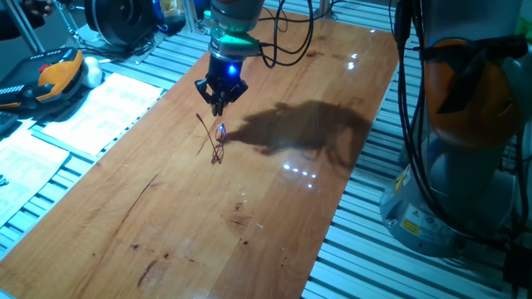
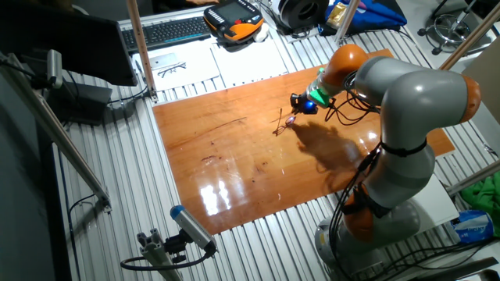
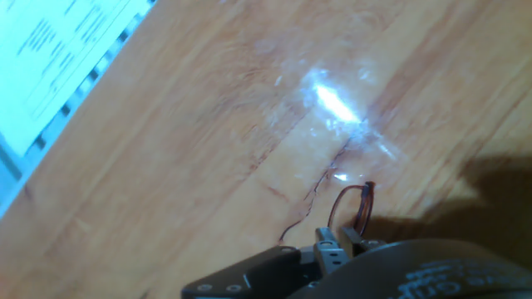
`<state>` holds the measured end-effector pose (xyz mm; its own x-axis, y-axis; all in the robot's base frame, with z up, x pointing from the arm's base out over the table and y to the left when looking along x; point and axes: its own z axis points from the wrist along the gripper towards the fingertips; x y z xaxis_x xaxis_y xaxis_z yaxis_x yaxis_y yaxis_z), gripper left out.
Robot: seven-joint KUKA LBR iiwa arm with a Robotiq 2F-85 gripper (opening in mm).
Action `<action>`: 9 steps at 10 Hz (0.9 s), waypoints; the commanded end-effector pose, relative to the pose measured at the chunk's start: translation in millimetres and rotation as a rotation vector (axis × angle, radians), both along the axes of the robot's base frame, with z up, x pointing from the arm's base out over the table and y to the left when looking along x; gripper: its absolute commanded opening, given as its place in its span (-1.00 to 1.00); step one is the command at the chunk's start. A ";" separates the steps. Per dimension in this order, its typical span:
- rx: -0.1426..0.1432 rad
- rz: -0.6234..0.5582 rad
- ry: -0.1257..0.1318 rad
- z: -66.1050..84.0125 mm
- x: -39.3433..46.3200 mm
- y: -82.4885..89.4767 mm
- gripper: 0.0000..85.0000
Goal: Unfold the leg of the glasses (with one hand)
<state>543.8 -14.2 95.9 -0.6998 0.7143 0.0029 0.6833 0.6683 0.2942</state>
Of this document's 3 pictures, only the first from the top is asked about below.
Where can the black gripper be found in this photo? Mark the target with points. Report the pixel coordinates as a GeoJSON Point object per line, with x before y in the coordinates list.
{"type": "Point", "coordinates": [224, 74]}

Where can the brown frame glasses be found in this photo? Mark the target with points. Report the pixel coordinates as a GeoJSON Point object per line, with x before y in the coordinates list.
{"type": "Point", "coordinates": [220, 133]}

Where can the silver orange robot arm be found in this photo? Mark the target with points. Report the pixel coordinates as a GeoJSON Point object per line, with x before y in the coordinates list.
{"type": "Point", "coordinates": [469, 104]}

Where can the grey tripod leg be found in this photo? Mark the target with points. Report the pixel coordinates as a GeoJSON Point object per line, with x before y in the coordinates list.
{"type": "Point", "coordinates": [68, 16]}
{"type": "Point", "coordinates": [25, 29]}

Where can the person hand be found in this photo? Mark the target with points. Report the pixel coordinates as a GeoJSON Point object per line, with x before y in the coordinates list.
{"type": "Point", "coordinates": [38, 7]}

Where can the printed paper sheet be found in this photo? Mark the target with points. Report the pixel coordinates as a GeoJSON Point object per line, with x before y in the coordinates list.
{"type": "Point", "coordinates": [104, 112]}
{"type": "Point", "coordinates": [25, 166]}

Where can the wooden board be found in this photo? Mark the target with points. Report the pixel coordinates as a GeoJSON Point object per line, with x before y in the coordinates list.
{"type": "Point", "coordinates": [166, 207]}

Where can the orange black teach pendant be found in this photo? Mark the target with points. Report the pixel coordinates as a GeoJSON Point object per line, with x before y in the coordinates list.
{"type": "Point", "coordinates": [58, 76]}

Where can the metal frame post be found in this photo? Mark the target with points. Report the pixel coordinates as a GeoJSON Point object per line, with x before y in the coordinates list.
{"type": "Point", "coordinates": [324, 8]}
{"type": "Point", "coordinates": [190, 14]}

